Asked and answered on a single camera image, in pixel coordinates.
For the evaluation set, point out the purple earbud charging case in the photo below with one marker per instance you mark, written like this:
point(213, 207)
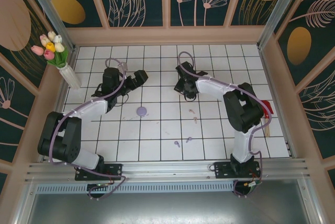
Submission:
point(141, 111)

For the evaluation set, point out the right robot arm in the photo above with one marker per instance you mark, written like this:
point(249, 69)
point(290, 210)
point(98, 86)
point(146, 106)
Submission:
point(235, 103)

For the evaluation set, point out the aluminium mounting rail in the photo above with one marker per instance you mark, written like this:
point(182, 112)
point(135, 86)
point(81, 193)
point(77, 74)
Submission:
point(170, 167)

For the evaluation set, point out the white ribbed vase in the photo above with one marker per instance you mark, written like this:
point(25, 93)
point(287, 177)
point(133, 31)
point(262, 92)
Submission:
point(69, 77)

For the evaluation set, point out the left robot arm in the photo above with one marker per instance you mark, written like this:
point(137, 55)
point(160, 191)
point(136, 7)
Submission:
point(65, 143)

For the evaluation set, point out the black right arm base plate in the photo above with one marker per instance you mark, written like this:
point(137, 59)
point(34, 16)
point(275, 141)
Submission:
point(222, 169)

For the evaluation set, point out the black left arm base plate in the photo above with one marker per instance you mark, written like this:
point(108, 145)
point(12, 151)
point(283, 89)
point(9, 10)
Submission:
point(115, 169)

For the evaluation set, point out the artificial tulip bouquet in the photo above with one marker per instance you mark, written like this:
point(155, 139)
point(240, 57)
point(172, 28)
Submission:
point(52, 48)

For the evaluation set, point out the aluminium corner post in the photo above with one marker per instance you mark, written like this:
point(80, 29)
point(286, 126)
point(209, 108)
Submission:
point(277, 12)
point(49, 12)

